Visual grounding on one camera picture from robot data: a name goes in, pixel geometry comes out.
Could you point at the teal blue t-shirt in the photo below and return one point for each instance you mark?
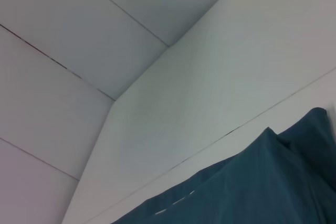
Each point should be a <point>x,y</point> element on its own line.
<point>249,182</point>

